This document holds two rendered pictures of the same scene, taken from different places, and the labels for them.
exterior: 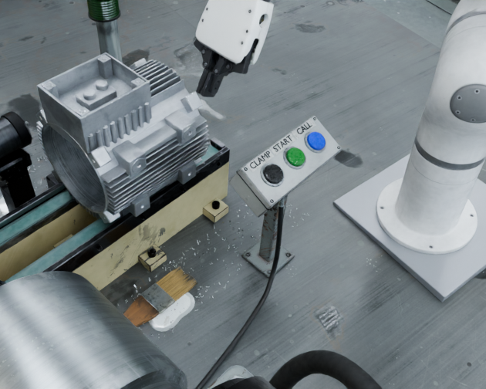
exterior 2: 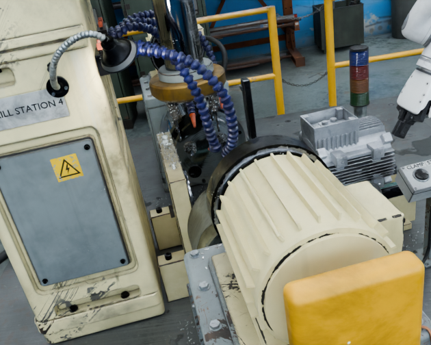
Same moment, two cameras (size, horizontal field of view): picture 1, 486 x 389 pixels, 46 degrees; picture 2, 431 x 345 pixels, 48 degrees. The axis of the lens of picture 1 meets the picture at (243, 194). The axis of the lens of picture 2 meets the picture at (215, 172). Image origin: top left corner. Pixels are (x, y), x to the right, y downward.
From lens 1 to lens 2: 0.53 m
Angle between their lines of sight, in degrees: 39
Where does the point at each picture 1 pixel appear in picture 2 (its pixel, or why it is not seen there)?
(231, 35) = (414, 98)
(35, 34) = not seen: hidden behind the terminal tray
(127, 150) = (338, 153)
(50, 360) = not seen: hidden behind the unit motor
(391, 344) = not seen: outside the picture
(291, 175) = not seen: outside the picture
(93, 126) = (321, 135)
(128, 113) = (343, 133)
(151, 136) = (355, 150)
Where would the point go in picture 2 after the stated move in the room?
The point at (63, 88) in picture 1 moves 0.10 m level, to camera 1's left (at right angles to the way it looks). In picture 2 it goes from (313, 120) to (282, 116)
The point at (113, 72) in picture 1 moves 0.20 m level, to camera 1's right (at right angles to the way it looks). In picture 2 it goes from (343, 117) to (419, 126)
